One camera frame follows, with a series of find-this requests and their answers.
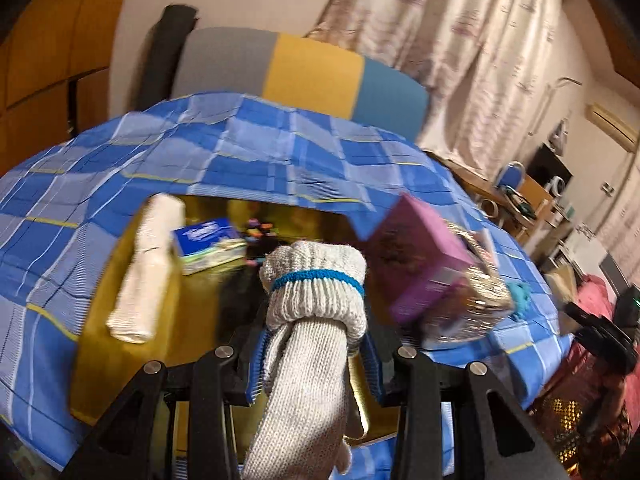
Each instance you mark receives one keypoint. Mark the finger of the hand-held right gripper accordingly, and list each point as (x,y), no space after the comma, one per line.
(597,330)

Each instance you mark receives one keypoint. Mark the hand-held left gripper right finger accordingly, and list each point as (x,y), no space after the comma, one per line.
(372,370)

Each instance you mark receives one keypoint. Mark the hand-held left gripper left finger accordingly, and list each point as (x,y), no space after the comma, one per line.
(256,370)

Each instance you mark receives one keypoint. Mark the grey knit glove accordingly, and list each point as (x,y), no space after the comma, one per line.
(305,340)

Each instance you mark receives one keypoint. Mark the gold tin box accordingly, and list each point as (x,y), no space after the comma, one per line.
(200,320)

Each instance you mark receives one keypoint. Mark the blue tissue pack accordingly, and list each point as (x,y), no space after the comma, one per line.
(207,247)

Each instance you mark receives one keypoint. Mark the white towel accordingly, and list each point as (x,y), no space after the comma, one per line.
(145,270)

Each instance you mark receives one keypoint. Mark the pink cloth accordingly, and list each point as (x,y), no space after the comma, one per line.
(595,295)

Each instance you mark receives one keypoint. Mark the dark mesh basket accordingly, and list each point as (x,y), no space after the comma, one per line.
(585,435)

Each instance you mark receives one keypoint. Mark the purple cardboard box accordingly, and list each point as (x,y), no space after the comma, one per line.
(425,260)

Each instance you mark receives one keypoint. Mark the ornate silver tissue box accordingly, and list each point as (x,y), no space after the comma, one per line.
(475,300)

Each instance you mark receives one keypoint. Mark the white desk fan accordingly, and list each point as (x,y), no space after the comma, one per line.
(557,186)

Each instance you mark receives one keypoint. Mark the black monitor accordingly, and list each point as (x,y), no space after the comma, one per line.
(547,165)

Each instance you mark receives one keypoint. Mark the blue padded chair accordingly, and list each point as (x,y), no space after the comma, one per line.
(510,176)

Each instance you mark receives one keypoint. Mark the wooden desk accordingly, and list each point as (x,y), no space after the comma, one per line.
(480,185)

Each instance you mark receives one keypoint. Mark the blue plaid tablecloth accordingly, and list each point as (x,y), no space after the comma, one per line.
(225,150)

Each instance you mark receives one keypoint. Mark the ship print curtain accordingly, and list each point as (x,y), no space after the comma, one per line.
(465,60)

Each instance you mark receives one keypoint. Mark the grey yellow blue chair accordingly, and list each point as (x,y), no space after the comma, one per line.
(310,70)

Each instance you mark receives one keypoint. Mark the black rolled mat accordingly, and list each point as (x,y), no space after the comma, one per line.
(162,55)

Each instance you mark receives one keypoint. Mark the wooden wardrobe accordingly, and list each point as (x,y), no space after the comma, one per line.
(55,50)

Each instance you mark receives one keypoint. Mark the wall air conditioner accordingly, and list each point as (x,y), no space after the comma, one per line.
(612,125)

